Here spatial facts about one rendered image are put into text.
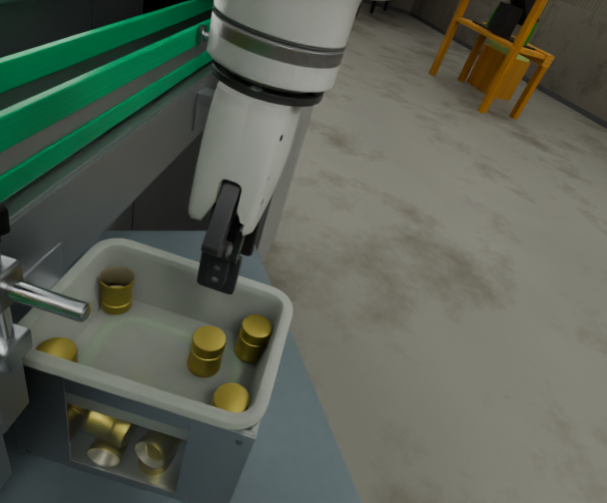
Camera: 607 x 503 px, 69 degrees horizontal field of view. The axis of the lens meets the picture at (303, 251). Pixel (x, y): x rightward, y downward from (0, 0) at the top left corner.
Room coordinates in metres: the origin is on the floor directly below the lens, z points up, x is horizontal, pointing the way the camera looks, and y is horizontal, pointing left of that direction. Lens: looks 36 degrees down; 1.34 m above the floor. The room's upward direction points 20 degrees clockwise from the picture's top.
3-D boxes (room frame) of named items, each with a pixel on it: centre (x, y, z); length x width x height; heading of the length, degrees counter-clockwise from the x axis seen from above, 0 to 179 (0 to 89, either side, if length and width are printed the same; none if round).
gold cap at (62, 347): (0.22, 0.18, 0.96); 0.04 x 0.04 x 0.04
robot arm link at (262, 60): (0.30, 0.06, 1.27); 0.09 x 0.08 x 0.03; 1
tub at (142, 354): (0.28, 0.10, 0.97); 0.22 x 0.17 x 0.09; 92
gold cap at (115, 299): (0.33, 0.18, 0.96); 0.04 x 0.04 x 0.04
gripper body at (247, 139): (0.30, 0.06, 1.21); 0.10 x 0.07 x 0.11; 1
